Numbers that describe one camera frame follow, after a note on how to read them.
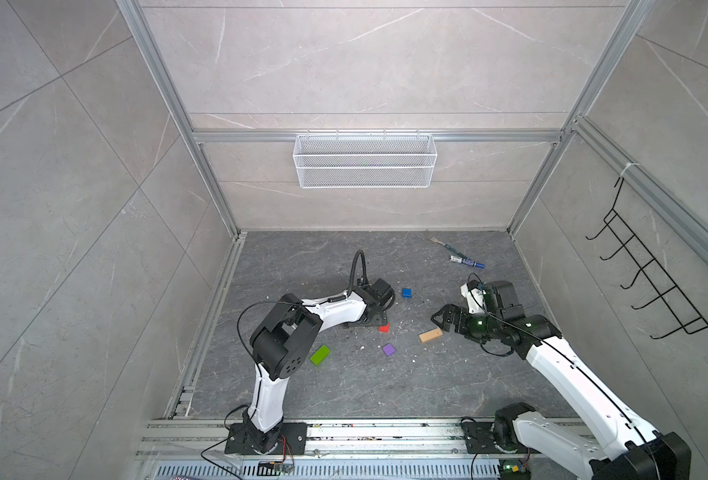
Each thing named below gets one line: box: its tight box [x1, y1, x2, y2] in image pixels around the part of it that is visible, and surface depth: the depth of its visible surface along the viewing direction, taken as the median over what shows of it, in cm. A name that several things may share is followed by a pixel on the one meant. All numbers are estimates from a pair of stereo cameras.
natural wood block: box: [418, 328, 443, 343], surface depth 92 cm
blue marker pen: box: [449, 255, 486, 269], surface depth 112 cm
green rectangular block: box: [309, 344, 331, 366], surface depth 89 cm
